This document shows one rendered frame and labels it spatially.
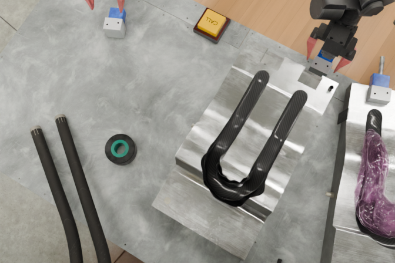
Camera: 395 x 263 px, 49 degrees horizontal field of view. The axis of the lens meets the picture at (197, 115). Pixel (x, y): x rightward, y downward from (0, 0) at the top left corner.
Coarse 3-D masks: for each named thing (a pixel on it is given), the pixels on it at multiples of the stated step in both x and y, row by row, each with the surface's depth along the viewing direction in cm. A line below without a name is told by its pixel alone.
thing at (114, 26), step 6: (114, 12) 125; (108, 18) 124; (114, 18) 123; (120, 18) 125; (108, 24) 123; (114, 24) 123; (120, 24) 123; (108, 30) 123; (114, 30) 123; (120, 30) 123; (108, 36) 128; (114, 36) 127; (120, 36) 126
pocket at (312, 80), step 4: (304, 72) 115; (308, 72) 114; (300, 76) 115; (304, 76) 115; (308, 76) 115; (312, 76) 115; (316, 76) 114; (300, 80) 115; (304, 80) 115; (308, 80) 115; (312, 80) 115; (316, 80) 115; (320, 80) 114; (304, 84) 115; (308, 84) 115; (312, 84) 114; (316, 84) 114; (312, 88) 114; (316, 88) 114
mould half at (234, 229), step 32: (256, 64) 114; (288, 64) 113; (224, 96) 113; (288, 96) 111; (320, 96) 111; (192, 128) 107; (256, 128) 110; (192, 160) 103; (224, 160) 103; (288, 160) 106; (160, 192) 109; (192, 192) 109; (192, 224) 107; (224, 224) 106; (256, 224) 106
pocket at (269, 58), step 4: (268, 52) 116; (264, 56) 117; (268, 56) 117; (272, 56) 117; (276, 56) 116; (260, 60) 115; (264, 60) 117; (268, 60) 117; (272, 60) 117; (276, 60) 117; (280, 60) 116; (268, 64) 117; (272, 64) 116; (276, 64) 116; (280, 64) 116; (276, 68) 116
